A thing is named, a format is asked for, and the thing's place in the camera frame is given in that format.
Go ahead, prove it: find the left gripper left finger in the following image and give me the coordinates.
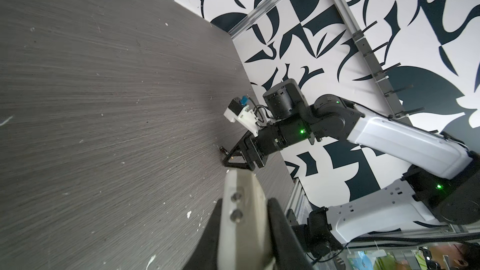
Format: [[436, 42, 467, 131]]
[[183, 198, 223, 270]]

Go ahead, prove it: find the white remote control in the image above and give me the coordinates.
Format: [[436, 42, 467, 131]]
[[217, 169, 275, 270]]

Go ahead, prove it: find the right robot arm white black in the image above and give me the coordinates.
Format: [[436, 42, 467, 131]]
[[223, 79, 480, 261]]

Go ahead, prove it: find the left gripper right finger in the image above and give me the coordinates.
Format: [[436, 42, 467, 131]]
[[267, 198, 313, 270]]

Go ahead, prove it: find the grey wall hook rack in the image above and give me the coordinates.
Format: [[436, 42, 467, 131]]
[[352, 21, 425, 125]]

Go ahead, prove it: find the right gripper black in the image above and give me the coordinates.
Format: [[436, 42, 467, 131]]
[[219, 123, 311, 171]]

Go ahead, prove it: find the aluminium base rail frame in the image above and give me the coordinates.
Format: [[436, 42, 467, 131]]
[[285, 177, 312, 216]]

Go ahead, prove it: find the person in green shirt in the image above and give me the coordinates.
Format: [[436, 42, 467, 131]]
[[372, 242, 480, 270]]

